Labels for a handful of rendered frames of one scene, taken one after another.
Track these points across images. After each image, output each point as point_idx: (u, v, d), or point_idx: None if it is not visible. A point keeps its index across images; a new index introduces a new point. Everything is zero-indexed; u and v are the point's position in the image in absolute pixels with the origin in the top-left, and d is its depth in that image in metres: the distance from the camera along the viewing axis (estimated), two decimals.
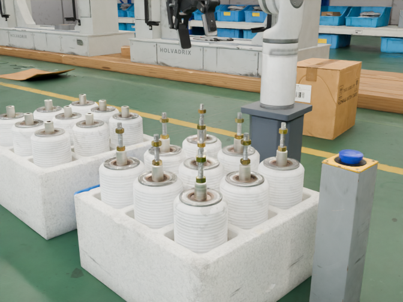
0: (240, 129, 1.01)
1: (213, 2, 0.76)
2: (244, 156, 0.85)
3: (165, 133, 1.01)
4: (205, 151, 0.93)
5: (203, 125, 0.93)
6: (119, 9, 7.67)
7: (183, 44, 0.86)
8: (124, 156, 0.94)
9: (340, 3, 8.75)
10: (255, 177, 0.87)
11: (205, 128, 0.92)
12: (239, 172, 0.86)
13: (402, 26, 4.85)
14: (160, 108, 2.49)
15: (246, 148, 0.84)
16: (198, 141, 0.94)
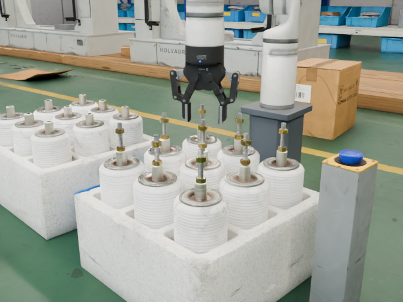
0: (240, 129, 1.01)
1: (235, 100, 0.88)
2: (244, 156, 0.85)
3: (165, 133, 1.01)
4: (197, 151, 0.94)
5: (204, 128, 0.91)
6: (119, 9, 7.67)
7: (189, 117, 0.92)
8: (124, 156, 0.94)
9: (340, 3, 8.75)
10: (255, 177, 0.87)
11: (199, 129, 0.92)
12: (239, 172, 0.86)
13: (402, 26, 4.85)
14: (160, 108, 2.49)
15: (246, 148, 0.84)
16: (206, 143, 0.94)
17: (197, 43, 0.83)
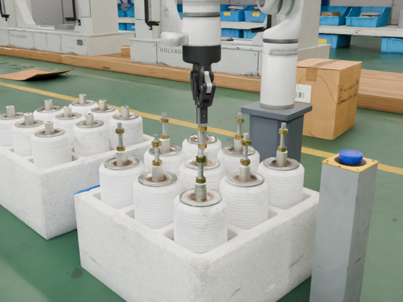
0: (240, 129, 1.01)
1: None
2: (244, 156, 0.85)
3: (165, 133, 1.01)
4: None
5: (202, 129, 0.91)
6: (119, 9, 7.67)
7: (204, 120, 0.92)
8: (124, 156, 0.94)
9: (340, 3, 8.75)
10: (255, 177, 0.87)
11: (198, 130, 0.92)
12: (239, 172, 0.86)
13: (402, 26, 4.85)
14: (160, 108, 2.49)
15: (246, 148, 0.84)
16: (206, 144, 0.93)
17: (220, 41, 0.87)
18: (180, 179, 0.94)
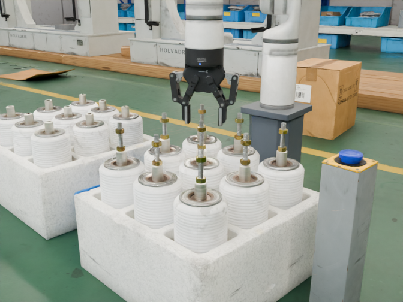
0: (240, 129, 1.01)
1: (234, 102, 0.89)
2: (244, 156, 0.85)
3: (165, 133, 1.01)
4: (203, 151, 0.93)
5: (200, 129, 0.92)
6: (119, 9, 7.67)
7: (188, 119, 0.92)
8: (124, 156, 0.94)
9: (340, 3, 8.75)
10: (255, 177, 0.87)
11: (197, 130, 0.93)
12: (239, 172, 0.86)
13: (402, 26, 4.85)
14: (160, 108, 2.49)
15: (246, 148, 0.84)
16: (205, 145, 0.93)
17: (197, 45, 0.83)
18: (192, 184, 0.92)
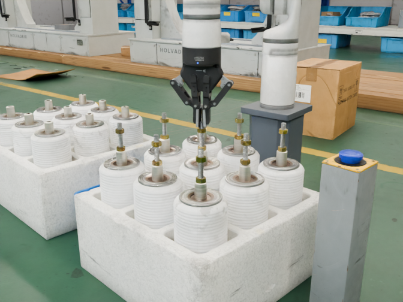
0: (240, 129, 1.01)
1: (217, 103, 0.90)
2: (244, 156, 0.85)
3: (165, 133, 1.01)
4: (207, 151, 0.94)
5: (199, 130, 0.92)
6: (119, 9, 7.67)
7: (199, 123, 0.92)
8: (124, 156, 0.94)
9: (340, 3, 8.75)
10: (255, 177, 0.87)
11: (197, 131, 0.93)
12: (239, 172, 0.86)
13: (402, 26, 4.85)
14: (160, 108, 2.49)
15: (246, 148, 0.84)
16: (205, 147, 0.93)
17: (194, 45, 0.83)
18: (214, 184, 0.92)
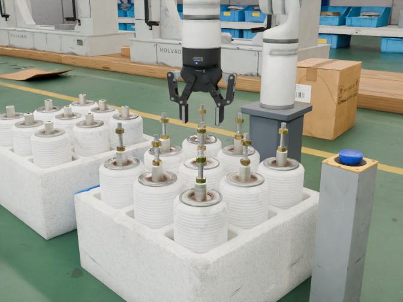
0: (240, 129, 1.01)
1: (231, 102, 0.89)
2: (244, 156, 0.85)
3: (165, 133, 1.01)
4: (205, 151, 0.93)
5: (205, 130, 0.92)
6: (119, 9, 7.67)
7: (186, 118, 0.92)
8: (124, 156, 0.94)
9: (340, 3, 8.75)
10: (255, 177, 0.87)
11: (201, 133, 0.92)
12: (239, 172, 0.86)
13: (402, 26, 4.85)
14: (160, 108, 2.49)
15: (246, 148, 0.84)
16: None
17: (193, 45, 0.84)
18: None
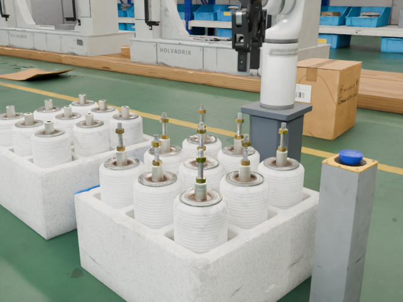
0: (240, 129, 1.01)
1: (237, 47, 0.73)
2: (244, 157, 0.85)
3: (165, 133, 1.01)
4: (204, 151, 0.93)
5: (200, 129, 0.93)
6: (119, 9, 7.67)
7: (250, 64, 0.83)
8: (124, 156, 0.94)
9: (340, 3, 8.75)
10: (255, 180, 0.86)
11: (204, 131, 0.93)
12: (239, 170, 0.87)
13: (402, 26, 4.85)
14: (160, 108, 2.49)
15: (246, 150, 0.85)
16: (197, 146, 0.94)
17: None
18: None
